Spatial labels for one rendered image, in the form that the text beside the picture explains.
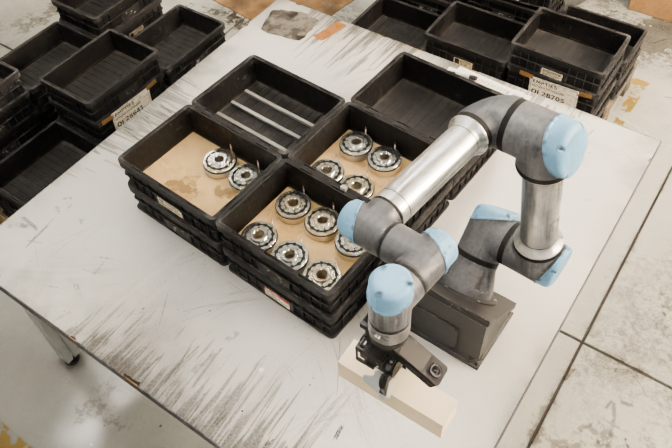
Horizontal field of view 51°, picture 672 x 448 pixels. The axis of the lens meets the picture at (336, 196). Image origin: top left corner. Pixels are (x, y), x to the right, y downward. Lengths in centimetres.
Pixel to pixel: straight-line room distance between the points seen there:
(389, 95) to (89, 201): 103
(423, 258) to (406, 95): 123
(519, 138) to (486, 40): 197
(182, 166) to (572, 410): 158
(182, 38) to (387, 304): 252
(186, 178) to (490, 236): 93
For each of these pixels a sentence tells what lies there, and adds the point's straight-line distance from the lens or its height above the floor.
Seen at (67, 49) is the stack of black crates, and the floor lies 38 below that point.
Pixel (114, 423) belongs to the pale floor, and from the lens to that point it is 274.
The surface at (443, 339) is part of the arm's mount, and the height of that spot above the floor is 75.
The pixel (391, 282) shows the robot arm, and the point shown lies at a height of 144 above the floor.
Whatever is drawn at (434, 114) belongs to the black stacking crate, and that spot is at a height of 83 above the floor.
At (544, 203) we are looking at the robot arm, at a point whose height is 123.
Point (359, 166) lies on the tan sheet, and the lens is 213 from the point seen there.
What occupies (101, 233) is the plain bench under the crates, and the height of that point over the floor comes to 70.
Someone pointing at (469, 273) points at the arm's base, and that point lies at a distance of 180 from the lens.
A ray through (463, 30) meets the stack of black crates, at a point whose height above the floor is 38.
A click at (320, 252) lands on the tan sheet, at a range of 193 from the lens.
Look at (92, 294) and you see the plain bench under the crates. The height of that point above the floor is 70.
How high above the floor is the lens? 239
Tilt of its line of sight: 50 degrees down
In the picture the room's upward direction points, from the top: 3 degrees counter-clockwise
